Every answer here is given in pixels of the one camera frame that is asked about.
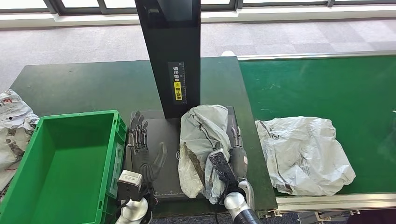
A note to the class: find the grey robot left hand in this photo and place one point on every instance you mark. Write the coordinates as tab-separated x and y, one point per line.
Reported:
145	164

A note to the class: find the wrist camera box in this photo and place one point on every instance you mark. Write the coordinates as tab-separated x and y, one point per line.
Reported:
222	167
130	185

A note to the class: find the aluminium conveyor frame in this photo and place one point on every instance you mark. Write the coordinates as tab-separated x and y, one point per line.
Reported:
340	202

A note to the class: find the narrow grey plastic parcel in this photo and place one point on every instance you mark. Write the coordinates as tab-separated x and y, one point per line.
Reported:
201	133

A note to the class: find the dark window frame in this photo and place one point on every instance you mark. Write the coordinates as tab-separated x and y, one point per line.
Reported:
92	10

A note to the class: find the black machine column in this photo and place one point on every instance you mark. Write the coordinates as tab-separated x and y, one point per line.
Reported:
170	46

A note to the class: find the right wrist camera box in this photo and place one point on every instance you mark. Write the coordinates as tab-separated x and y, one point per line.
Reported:
222	167

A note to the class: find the clear crate label sleeve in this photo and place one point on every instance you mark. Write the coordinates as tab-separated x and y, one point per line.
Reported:
117	170

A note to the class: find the white window sill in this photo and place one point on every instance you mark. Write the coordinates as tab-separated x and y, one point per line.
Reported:
278	14

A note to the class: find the black yellow column label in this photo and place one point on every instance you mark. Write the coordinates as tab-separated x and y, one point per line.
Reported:
177	83

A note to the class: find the wide grey plastic parcel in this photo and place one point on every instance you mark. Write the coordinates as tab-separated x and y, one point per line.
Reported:
303	154

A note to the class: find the white printed plastic bag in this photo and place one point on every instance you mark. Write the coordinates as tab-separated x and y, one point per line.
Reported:
12	123

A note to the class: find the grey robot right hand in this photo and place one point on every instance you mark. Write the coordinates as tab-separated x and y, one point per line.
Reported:
239	162

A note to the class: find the small white round object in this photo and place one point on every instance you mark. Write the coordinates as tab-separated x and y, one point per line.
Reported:
228	53

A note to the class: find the green conveyor belt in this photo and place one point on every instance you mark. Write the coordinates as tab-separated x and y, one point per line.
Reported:
309	86

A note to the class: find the green plastic crate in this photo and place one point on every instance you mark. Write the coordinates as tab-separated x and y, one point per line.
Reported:
62	170

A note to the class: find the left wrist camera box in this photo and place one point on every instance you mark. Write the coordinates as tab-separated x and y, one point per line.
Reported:
130	185

